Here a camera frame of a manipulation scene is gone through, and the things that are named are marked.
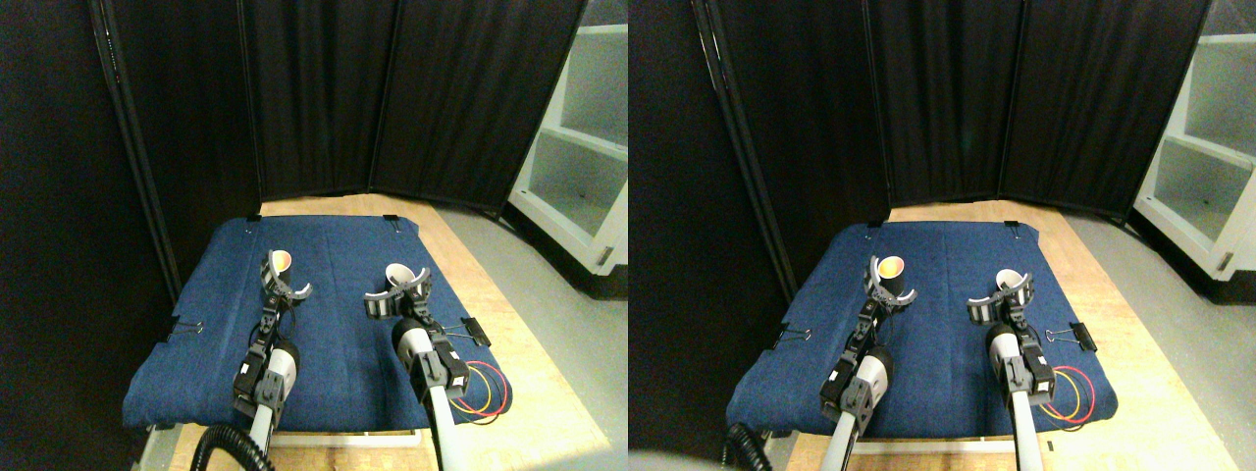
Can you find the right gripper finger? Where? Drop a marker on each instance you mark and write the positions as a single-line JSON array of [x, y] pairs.
[[381, 304], [1021, 292], [983, 309], [420, 287]]

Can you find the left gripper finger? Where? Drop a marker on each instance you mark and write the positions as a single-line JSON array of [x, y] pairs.
[[873, 281], [269, 275], [297, 292], [903, 298]]

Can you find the black cup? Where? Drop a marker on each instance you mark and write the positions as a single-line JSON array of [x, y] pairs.
[[1008, 282], [285, 273], [894, 279], [396, 276]]

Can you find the orange ball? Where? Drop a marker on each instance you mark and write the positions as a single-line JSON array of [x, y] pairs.
[[891, 267], [282, 261]]

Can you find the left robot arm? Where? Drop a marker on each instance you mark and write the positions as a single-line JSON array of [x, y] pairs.
[[263, 392], [854, 402]]

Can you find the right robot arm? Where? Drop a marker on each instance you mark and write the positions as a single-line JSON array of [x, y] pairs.
[[1020, 402], [437, 392]]

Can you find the dark blue cloth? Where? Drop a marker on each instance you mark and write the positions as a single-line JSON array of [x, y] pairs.
[[334, 353], [942, 363]]

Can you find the white shelf unit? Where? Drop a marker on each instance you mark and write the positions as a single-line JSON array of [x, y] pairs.
[[1207, 186], [579, 186]]

